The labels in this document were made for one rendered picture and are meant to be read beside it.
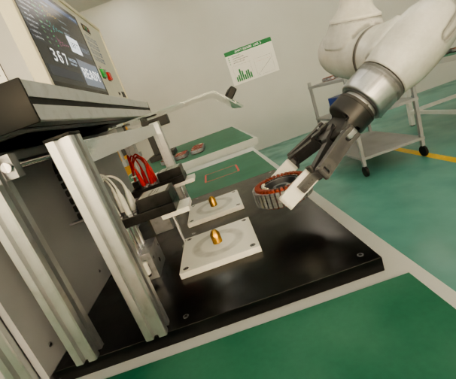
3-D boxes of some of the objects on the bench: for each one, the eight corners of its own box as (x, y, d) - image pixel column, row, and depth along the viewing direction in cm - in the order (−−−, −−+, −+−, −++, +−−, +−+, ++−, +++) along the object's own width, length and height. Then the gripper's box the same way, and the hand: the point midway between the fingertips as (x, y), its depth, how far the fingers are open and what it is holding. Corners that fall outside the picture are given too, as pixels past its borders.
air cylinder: (176, 219, 86) (169, 201, 85) (174, 228, 79) (165, 210, 78) (159, 225, 86) (152, 207, 85) (156, 234, 79) (147, 216, 78)
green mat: (253, 150, 163) (253, 150, 163) (280, 172, 104) (280, 171, 104) (92, 208, 164) (92, 207, 164) (29, 262, 105) (29, 261, 105)
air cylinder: (165, 258, 63) (156, 235, 62) (160, 277, 56) (149, 252, 54) (143, 266, 63) (132, 244, 62) (135, 286, 56) (123, 261, 54)
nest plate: (238, 192, 90) (236, 189, 89) (244, 208, 75) (242, 204, 75) (191, 210, 90) (190, 206, 90) (189, 228, 75) (186, 223, 75)
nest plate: (250, 221, 66) (247, 216, 66) (262, 251, 52) (259, 245, 52) (186, 244, 67) (184, 238, 66) (181, 280, 52) (178, 274, 52)
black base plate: (276, 175, 102) (274, 168, 102) (385, 270, 40) (381, 256, 40) (147, 221, 103) (144, 215, 102) (61, 384, 41) (53, 371, 40)
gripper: (414, 119, 44) (311, 229, 47) (344, 117, 66) (276, 192, 70) (382, 84, 42) (276, 200, 45) (320, 95, 65) (253, 171, 68)
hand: (283, 188), depth 57 cm, fingers closed on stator, 11 cm apart
